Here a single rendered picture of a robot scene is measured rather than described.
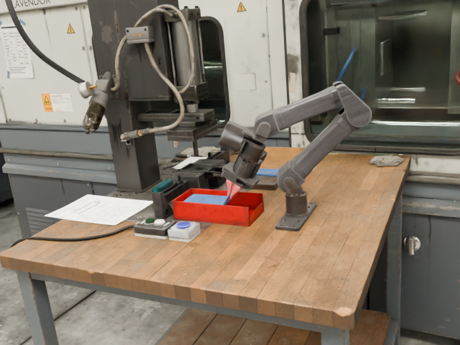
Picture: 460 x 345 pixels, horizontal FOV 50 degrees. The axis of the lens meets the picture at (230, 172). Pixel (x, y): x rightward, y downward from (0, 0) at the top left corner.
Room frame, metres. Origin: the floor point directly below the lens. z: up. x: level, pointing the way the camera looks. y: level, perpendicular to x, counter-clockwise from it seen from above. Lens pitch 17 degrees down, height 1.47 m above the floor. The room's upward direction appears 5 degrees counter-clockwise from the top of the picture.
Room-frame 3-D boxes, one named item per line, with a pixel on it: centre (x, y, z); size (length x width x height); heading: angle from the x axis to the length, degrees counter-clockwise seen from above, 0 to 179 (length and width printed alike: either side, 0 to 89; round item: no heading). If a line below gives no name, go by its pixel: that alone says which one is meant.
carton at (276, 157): (1.83, -0.20, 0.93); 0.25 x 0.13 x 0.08; 64
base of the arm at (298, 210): (1.34, -0.18, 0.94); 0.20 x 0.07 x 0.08; 154
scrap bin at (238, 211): (1.41, 0.04, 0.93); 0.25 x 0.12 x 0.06; 64
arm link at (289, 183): (1.34, -0.17, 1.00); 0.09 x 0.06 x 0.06; 174
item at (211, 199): (1.42, 0.07, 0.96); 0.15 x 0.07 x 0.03; 64
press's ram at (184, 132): (1.68, 0.17, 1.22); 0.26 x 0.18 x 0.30; 64
